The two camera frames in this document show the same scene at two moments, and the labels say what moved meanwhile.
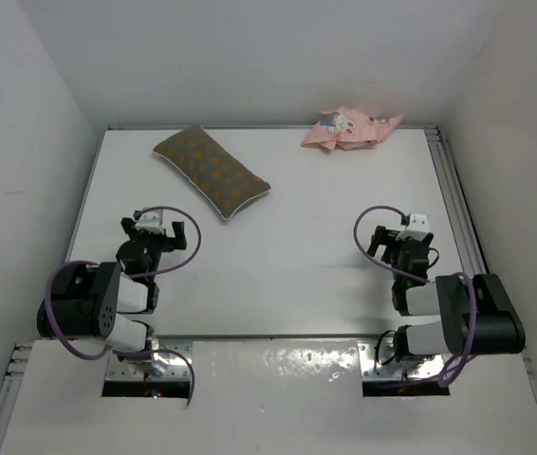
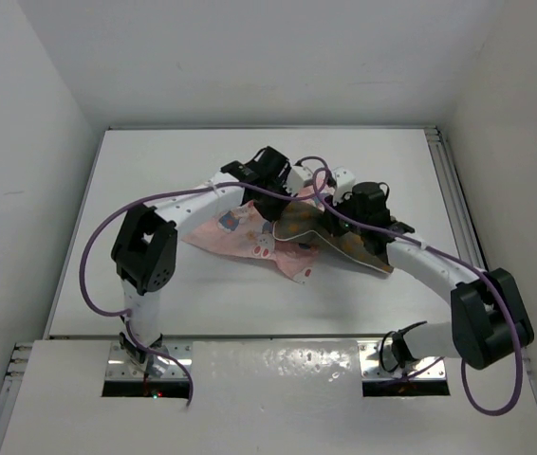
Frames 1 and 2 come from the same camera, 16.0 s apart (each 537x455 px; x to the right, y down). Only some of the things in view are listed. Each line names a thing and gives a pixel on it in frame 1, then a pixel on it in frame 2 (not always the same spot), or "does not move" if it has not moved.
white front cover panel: x=272 y=397 does not move
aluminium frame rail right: x=460 y=219 does not move
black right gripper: x=393 y=245 → x=342 y=223
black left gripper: x=169 y=244 → x=273 y=213
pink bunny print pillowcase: x=344 y=128 → x=246 y=233
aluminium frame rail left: x=20 y=358 does not move
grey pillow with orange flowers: x=224 y=180 → x=304 y=217
